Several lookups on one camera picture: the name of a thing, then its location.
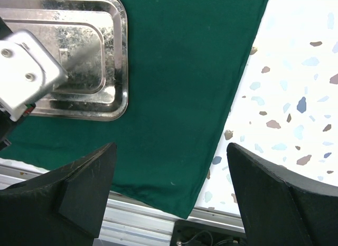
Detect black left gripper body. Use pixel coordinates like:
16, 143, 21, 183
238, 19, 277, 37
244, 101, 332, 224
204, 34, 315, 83
0, 18, 36, 150

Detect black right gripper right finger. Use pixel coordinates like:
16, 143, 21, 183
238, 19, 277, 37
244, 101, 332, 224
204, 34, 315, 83
227, 143, 337, 245

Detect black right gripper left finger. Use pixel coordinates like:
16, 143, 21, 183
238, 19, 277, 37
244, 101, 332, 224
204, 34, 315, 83
1, 143, 117, 245

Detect stainless steel instrument tray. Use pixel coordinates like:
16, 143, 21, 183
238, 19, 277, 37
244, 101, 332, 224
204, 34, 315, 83
1, 0, 128, 121

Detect green surgical cloth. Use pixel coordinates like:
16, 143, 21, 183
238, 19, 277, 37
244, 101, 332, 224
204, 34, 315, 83
1, 0, 268, 219

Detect aluminium front rail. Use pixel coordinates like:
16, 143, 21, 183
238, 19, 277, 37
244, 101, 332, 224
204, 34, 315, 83
1, 159, 245, 245

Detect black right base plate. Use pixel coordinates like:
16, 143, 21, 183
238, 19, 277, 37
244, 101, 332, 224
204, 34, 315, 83
170, 220, 248, 246

